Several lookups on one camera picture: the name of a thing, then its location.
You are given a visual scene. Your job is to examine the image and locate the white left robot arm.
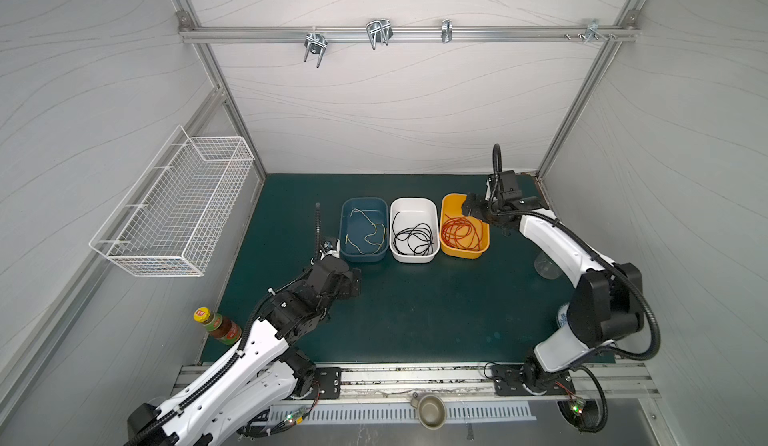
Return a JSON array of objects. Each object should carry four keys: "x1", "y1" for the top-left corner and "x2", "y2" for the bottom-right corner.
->
[{"x1": 127, "y1": 255, "x2": 361, "y2": 445}]

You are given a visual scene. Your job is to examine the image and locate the white wire basket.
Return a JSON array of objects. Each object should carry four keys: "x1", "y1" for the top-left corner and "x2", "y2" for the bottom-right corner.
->
[{"x1": 89, "y1": 125, "x2": 254, "y2": 278}]

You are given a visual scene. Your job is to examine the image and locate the blue patterned bowl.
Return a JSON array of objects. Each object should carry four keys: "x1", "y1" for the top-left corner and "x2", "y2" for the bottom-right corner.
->
[{"x1": 556, "y1": 303, "x2": 569, "y2": 328}]

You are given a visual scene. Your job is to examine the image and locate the black cable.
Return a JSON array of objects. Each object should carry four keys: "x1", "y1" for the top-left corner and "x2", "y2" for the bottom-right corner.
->
[{"x1": 392, "y1": 210, "x2": 436, "y2": 258}]

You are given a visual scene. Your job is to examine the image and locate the green lid glass jar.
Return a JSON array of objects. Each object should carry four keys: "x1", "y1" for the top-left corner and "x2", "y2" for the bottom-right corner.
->
[{"x1": 534, "y1": 252, "x2": 563, "y2": 280}]

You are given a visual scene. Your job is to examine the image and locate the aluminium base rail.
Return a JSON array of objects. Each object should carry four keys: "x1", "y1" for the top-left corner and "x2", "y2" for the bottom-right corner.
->
[{"x1": 173, "y1": 358, "x2": 661, "y2": 400}]

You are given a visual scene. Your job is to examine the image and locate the aluminium top rail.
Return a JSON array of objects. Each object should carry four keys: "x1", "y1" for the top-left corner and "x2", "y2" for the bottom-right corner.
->
[{"x1": 179, "y1": 20, "x2": 641, "y2": 44}]

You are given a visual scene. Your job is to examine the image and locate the yellow plastic bin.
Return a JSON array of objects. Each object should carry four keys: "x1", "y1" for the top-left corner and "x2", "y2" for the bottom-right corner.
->
[{"x1": 439, "y1": 193, "x2": 490, "y2": 260}]

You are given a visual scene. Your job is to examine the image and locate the red cable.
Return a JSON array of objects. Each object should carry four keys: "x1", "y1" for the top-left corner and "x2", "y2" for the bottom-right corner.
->
[{"x1": 441, "y1": 213, "x2": 484, "y2": 253}]

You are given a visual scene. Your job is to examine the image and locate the blue plastic bin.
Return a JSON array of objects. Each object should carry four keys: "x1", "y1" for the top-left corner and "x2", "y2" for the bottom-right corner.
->
[{"x1": 339, "y1": 197, "x2": 389, "y2": 263}]

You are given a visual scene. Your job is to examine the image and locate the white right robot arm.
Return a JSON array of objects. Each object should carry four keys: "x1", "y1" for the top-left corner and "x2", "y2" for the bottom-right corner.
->
[{"x1": 462, "y1": 171, "x2": 646, "y2": 395}]

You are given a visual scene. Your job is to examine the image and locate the green table mat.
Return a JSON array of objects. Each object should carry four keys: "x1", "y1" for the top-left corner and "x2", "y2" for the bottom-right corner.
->
[{"x1": 219, "y1": 174, "x2": 573, "y2": 363}]

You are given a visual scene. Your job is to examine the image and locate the grey round cup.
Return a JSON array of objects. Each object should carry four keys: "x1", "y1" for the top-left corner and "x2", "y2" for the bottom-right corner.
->
[{"x1": 410, "y1": 392, "x2": 448, "y2": 430}]

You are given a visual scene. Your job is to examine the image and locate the yellow cable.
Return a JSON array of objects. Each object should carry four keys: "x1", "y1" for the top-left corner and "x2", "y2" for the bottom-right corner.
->
[{"x1": 343, "y1": 207, "x2": 388, "y2": 255}]

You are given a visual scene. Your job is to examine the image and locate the white plastic bin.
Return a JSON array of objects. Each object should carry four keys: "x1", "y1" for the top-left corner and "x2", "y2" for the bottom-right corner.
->
[{"x1": 389, "y1": 197, "x2": 440, "y2": 264}]

